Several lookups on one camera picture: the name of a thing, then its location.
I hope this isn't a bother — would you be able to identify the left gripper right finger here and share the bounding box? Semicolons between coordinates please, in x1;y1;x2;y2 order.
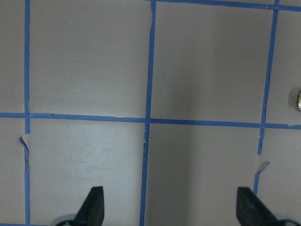
236;187;285;226

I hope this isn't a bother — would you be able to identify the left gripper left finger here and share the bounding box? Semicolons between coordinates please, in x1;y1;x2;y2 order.
74;186;104;226

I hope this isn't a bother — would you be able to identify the yellow toy beetle car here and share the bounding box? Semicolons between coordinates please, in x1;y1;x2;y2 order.
297;92;301;111

